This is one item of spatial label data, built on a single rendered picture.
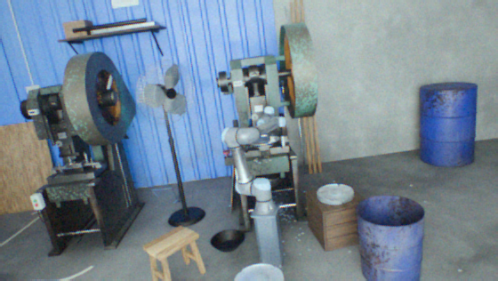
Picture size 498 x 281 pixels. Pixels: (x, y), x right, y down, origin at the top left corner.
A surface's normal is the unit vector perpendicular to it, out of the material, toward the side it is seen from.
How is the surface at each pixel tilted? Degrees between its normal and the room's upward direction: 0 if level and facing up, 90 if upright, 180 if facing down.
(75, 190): 90
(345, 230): 90
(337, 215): 90
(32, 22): 90
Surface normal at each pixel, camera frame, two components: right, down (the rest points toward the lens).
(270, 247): -0.24, 0.30
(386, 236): -0.47, 0.34
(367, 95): 0.04, 0.27
